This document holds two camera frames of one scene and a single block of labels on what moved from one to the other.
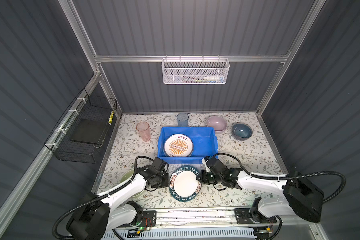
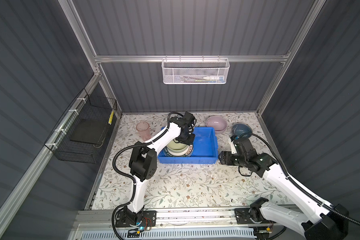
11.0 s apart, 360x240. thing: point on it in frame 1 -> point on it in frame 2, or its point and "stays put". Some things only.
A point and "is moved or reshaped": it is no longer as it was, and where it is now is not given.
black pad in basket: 89,130 stays put
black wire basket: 82,129 stays put
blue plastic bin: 204,140 stays put
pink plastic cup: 144,128 stays put
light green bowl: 127,176 is moved or reshaped
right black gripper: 202,179 -> 225,157
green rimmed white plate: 184,186 -> 178,154
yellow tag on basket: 110,121 stays put
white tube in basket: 214,78 stays put
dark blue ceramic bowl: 241,131 stays put
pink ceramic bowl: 218,123 stays put
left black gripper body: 162,180 -> 187,139
